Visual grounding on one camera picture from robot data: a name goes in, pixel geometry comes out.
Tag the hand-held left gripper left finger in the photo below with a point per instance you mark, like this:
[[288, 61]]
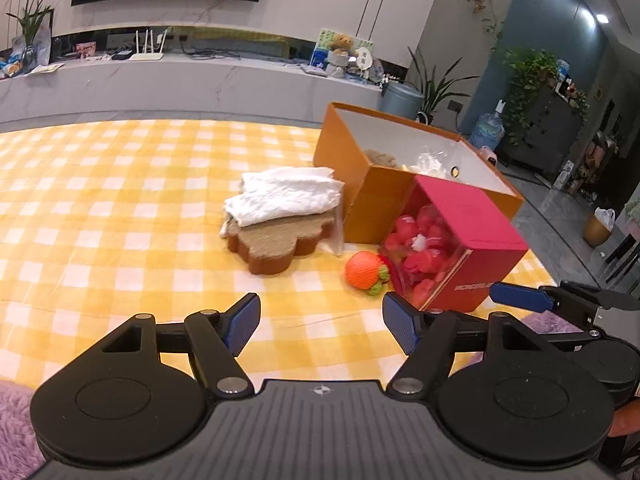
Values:
[[243, 322]]

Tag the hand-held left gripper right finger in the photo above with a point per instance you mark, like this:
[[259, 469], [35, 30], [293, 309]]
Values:
[[402, 322]]

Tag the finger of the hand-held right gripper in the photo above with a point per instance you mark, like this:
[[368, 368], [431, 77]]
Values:
[[520, 296]]

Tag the orange cardboard box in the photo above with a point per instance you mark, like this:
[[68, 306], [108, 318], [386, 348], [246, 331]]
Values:
[[380, 200]]

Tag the orange knitted strawberry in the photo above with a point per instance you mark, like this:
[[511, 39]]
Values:
[[362, 272]]

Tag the pile of red pompoms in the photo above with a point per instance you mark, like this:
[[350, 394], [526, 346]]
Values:
[[425, 255]]

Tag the brown flower-shaped sponge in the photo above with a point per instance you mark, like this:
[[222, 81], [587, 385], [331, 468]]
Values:
[[280, 242]]

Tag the red box with clear side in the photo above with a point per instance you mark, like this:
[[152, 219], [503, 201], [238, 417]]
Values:
[[475, 220]]

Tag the gold pot with white bag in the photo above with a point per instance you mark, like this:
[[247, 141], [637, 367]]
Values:
[[597, 232]]

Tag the clear plastic wrap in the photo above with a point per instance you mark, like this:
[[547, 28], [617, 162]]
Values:
[[336, 240]]

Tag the white folded towel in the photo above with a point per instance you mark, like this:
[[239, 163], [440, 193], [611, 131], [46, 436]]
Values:
[[285, 195]]

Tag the pink space heater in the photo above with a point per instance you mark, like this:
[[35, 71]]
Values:
[[488, 156]]

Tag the dark grey cabinet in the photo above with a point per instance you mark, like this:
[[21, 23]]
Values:
[[550, 130]]

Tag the blue water jug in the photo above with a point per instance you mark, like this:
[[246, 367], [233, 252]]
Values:
[[487, 130]]

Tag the yellow checkered mat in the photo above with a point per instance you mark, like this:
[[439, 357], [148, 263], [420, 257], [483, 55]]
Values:
[[100, 210]]

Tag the small white basket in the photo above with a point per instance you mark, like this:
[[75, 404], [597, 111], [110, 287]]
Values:
[[423, 117]]

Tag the bushy pothos plant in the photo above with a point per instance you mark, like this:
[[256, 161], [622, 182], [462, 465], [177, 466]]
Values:
[[527, 75]]

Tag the grey trash can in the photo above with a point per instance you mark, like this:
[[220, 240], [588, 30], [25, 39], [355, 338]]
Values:
[[401, 101]]

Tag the long-leaf potted plant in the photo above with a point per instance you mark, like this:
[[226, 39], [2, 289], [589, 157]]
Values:
[[437, 85]]

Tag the white marble tv console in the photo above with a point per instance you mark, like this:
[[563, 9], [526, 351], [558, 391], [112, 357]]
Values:
[[175, 87]]

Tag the purple fluffy rug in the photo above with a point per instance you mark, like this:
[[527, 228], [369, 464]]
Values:
[[15, 430]]

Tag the flat tablet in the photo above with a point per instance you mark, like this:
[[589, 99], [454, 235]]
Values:
[[316, 71]]

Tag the white round fan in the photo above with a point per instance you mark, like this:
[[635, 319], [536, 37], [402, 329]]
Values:
[[363, 57]]

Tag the brown teddy bear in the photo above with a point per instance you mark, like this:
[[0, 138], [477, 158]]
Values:
[[341, 47]]

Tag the white router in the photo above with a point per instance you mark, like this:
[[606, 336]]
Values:
[[147, 56]]

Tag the round ceiling light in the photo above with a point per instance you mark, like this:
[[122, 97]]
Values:
[[602, 18]]

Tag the green picture card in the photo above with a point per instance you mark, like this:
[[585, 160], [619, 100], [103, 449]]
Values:
[[320, 42]]

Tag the small black box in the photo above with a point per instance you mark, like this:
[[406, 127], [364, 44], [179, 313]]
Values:
[[121, 55]]

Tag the pink photo card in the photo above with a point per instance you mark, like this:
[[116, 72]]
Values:
[[85, 50]]

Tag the loose papers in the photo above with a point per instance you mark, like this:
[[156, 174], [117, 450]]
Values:
[[45, 69]]

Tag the blue snack bags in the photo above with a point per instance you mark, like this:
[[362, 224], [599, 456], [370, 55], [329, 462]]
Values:
[[11, 67]]

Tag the green plant in glass vase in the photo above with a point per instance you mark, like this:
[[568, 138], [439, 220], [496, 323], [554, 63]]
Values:
[[32, 25]]

